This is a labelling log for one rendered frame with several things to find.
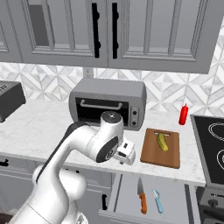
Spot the grey base cupboard door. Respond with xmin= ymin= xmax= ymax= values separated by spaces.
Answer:
xmin=76 ymin=185 xmax=114 ymax=224

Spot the white wall socket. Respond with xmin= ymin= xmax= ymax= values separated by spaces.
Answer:
xmin=82 ymin=66 xmax=95 ymax=80

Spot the grey toaster oven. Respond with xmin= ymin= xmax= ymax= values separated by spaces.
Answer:
xmin=68 ymin=77 xmax=148 ymax=132

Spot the yellow-green cucumber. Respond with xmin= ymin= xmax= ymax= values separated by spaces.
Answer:
xmin=156 ymin=132 xmax=170 ymax=153

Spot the grey drawer front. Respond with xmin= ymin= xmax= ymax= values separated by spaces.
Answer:
xmin=0 ymin=151 xmax=114 ymax=187

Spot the wooden cutting board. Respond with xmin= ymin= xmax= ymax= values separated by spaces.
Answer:
xmin=139 ymin=127 xmax=181 ymax=170

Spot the red ketchup bottle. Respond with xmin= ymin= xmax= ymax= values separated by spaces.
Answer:
xmin=178 ymin=103 xmax=190 ymax=126

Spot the black toaster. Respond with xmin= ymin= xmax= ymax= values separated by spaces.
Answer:
xmin=0 ymin=80 xmax=27 ymax=123

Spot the grey open drawer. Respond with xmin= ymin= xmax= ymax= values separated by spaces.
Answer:
xmin=98 ymin=172 xmax=203 ymax=224

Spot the grey wall cupboard door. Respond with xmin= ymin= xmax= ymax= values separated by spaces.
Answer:
xmin=0 ymin=0 xmax=25 ymax=64
xmin=17 ymin=0 xmax=109 ymax=68
xmin=108 ymin=0 xmax=224 ymax=75

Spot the orange-handled knife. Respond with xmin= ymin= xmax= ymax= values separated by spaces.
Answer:
xmin=136 ymin=177 xmax=149 ymax=215

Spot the toaster oven door handle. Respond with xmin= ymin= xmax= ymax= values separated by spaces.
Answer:
xmin=80 ymin=99 xmax=123 ymax=111

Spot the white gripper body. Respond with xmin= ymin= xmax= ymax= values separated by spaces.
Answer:
xmin=113 ymin=146 xmax=137 ymax=166

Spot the black cupboard door handle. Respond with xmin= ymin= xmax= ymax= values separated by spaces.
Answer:
xmin=91 ymin=2 xmax=102 ymax=59
xmin=111 ymin=2 xmax=119 ymax=60

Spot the black base cupboard handle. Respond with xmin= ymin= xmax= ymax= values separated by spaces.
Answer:
xmin=101 ymin=193 xmax=109 ymax=212

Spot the light blue peeler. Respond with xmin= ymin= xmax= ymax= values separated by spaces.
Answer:
xmin=150 ymin=189 xmax=165 ymax=214

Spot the black oven knob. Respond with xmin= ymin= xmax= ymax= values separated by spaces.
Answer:
xmin=207 ymin=199 xmax=221 ymax=209

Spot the grey oven front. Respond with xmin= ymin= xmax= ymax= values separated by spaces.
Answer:
xmin=194 ymin=185 xmax=224 ymax=224

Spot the black hob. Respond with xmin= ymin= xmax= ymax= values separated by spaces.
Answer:
xmin=190 ymin=114 xmax=224 ymax=186

